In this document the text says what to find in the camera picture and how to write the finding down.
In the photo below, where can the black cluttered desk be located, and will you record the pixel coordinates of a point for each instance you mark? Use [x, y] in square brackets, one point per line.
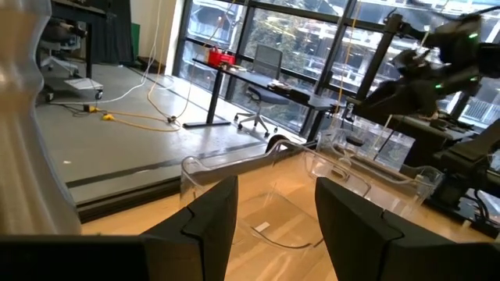
[433, 125]

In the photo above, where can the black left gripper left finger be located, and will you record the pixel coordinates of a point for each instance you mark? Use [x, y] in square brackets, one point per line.
[203, 234]

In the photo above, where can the clear plastic bin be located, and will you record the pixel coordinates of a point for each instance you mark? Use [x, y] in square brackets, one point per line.
[203, 171]
[410, 187]

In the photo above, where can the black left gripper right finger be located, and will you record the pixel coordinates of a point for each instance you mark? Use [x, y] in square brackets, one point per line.
[359, 242]

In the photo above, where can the red container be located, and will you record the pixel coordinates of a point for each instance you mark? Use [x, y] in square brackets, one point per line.
[218, 57]

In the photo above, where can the black window frame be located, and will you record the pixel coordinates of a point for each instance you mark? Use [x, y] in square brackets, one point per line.
[336, 47]

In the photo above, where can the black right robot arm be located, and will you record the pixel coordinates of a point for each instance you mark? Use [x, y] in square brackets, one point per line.
[449, 43]

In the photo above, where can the rolling cart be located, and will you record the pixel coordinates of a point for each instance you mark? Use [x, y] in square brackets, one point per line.
[62, 47]

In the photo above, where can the black office desk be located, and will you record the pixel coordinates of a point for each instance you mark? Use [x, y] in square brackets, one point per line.
[254, 78]

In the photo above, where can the grey office chair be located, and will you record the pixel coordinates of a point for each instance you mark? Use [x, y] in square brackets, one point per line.
[267, 93]

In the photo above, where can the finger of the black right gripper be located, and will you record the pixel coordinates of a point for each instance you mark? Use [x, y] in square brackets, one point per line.
[468, 156]

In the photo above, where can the black curtain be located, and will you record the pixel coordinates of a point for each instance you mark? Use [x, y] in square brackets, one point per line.
[111, 31]

